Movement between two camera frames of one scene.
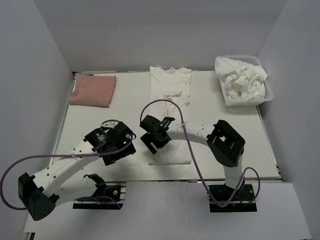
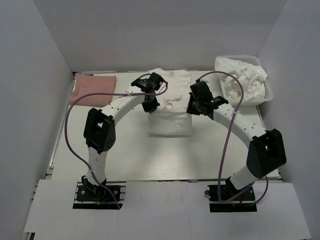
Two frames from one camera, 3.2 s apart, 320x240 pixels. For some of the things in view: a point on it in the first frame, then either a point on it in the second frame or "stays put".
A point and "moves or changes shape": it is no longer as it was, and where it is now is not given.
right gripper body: [148, 138] -> [193, 107]
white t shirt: [172, 84] moves or changes shape
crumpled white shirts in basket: [241, 80] stays put
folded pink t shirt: [93, 90] stays put
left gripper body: [108, 158] -> [149, 105]
